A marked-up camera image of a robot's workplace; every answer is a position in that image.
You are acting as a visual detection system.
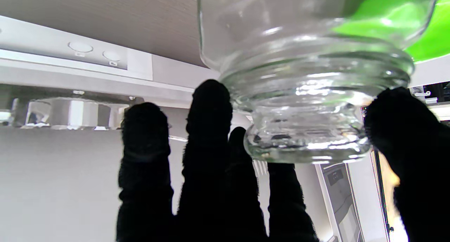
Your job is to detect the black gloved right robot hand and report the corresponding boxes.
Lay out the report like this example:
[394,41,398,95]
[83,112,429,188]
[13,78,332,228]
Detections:
[116,79,450,242]

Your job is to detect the clear glass jar lid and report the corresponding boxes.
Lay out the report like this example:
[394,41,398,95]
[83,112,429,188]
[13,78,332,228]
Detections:
[218,38,415,164]

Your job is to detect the green plastic bowl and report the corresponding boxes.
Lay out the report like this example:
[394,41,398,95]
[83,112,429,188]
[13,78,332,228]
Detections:
[334,0,450,63]

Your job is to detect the printed kitchen scene backdrop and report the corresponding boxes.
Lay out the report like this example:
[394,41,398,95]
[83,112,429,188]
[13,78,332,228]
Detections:
[0,15,450,242]

